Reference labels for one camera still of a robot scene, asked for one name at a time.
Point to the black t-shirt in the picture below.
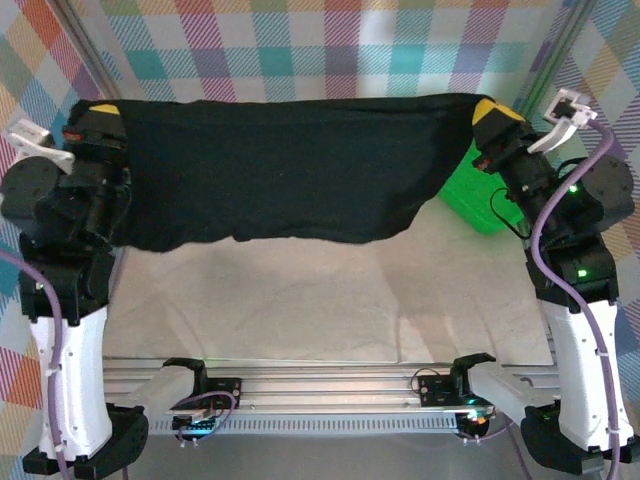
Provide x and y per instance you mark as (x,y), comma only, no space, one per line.
(280,170)

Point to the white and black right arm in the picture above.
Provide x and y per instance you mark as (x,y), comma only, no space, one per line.
(580,375)

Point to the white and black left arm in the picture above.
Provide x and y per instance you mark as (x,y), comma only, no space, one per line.
(75,380)

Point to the green plastic bin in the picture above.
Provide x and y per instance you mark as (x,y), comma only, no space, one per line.
(470,195)

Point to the colourful plaid backdrop cloth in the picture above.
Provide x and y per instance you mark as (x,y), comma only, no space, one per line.
(300,50)

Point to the white table cloth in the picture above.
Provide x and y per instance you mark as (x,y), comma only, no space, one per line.
(300,300)

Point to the aluminium frame post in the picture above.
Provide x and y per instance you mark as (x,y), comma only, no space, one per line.
(87,50)
(555,50)

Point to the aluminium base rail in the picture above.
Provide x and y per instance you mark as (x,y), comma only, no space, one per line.
(325,395)

